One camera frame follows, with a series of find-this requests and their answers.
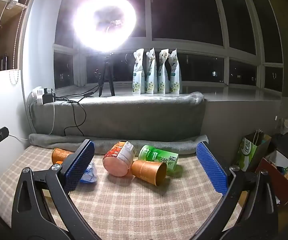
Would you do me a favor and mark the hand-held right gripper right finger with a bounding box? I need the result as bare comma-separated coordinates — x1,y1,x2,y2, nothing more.
196,141,280,240

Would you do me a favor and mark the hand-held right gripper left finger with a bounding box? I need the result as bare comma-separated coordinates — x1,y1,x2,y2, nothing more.
11,139,102,240

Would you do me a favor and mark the orange paper cup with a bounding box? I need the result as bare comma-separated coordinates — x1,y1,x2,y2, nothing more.
131,160,167,186
51,147,74,164

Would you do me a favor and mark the red printed cup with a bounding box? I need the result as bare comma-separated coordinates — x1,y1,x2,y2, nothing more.
103,141,137,177

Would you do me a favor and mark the green printed cup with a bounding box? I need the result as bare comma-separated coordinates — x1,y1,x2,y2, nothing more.
138,144,179,177

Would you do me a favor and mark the green paper bag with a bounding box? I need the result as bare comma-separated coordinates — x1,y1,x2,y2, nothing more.
236,129,272,172

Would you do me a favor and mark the white power strip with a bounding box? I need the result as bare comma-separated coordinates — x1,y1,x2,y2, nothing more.
33,86,57,105

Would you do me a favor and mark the rolled grey towel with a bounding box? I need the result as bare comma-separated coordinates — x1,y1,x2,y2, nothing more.
29,133,209,155

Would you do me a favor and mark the red cardboard box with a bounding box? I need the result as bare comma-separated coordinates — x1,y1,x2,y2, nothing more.
255,150,288,205

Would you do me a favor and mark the beige plaid mat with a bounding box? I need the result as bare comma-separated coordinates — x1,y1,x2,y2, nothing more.
0,145,242,240

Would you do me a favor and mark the grey blanket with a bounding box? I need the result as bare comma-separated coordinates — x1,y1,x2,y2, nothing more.
29,92,207,140

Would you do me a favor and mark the black tripod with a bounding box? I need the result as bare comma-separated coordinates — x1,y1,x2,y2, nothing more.
94,52,116,97

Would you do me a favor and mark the white and green stand-up pouch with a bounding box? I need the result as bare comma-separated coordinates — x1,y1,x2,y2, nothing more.
169,49,182,95
145,49,158,94
133,49,146,95
157,49,170,94

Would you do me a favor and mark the wooden shelf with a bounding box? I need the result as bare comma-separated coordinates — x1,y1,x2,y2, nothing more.
0,0,38,74

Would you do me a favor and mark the white clip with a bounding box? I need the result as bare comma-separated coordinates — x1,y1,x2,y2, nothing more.
6,0,22,10

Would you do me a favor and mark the black cable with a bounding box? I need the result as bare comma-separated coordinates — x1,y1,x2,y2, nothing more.
54,85,102,136

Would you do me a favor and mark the ring light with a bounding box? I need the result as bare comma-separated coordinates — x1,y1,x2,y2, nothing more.
73,0,137,53

